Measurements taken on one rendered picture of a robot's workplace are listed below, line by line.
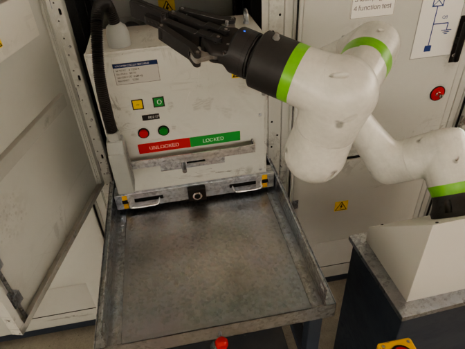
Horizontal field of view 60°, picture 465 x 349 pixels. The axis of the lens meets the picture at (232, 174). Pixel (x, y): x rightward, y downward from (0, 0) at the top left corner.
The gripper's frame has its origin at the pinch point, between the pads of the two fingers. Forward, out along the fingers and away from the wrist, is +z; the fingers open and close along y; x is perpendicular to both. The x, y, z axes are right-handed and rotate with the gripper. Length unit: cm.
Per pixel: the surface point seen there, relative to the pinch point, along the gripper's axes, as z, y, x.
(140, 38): 25.4, 28.6, -31.0
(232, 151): -9, 27, -57
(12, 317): 15, -43, -65
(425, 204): -84, 92, -112
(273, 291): -39, -4, -65
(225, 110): -2, 31, -46
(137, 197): 15, 6, -75
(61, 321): 43, -26, -162
